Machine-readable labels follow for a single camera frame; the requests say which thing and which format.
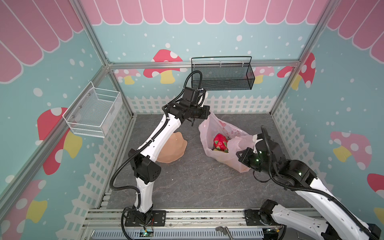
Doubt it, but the pink printed plastic bag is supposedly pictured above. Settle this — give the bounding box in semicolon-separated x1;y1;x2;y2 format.
199;113;257;173

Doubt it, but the red dragon fruit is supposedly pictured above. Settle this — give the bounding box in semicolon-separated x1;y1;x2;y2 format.
213;134;229;153

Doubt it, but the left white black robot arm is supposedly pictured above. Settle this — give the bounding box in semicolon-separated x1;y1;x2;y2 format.
109;71;210;226

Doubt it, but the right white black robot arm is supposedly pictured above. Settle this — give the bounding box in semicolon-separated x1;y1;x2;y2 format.
236;126;381;240

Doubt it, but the tan wavy fruit plate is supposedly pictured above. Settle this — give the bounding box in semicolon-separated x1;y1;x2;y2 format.
157;132;188;164

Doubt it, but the black mesh wall basket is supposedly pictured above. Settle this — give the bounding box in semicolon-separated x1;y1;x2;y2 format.
191;56;256;91

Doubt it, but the white wire wall basket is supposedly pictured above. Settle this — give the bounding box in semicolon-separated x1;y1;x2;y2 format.
63;82;123;138

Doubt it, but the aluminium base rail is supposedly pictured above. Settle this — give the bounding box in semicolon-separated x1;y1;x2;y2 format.
80;206;334;240

